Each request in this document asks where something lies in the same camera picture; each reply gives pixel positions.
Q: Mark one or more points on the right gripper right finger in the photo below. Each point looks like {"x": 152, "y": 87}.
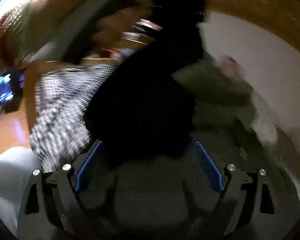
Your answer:
{"x": 256, "y": 203}

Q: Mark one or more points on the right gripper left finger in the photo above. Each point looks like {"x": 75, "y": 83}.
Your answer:
{"x": 51, "y": 207}

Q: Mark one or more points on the black large jacket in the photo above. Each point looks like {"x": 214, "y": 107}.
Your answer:
{"x": 140, "y": 112}

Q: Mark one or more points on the black white gingham bedsheet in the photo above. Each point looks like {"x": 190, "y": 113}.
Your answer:
{"x": 59, "y": 134}

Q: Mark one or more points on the grey white striped pillow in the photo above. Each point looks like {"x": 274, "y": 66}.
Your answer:
{"x": 261, "y": 120}

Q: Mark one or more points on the olive green coat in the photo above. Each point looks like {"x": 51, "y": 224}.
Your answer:
{"x": 221, "y": 120}

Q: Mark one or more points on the glowing computer case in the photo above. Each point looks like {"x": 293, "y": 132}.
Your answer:
{"x": 11, "y": 90}

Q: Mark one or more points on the pink plush bear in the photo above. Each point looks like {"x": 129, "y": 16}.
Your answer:
{"x": 230, "y": 68}

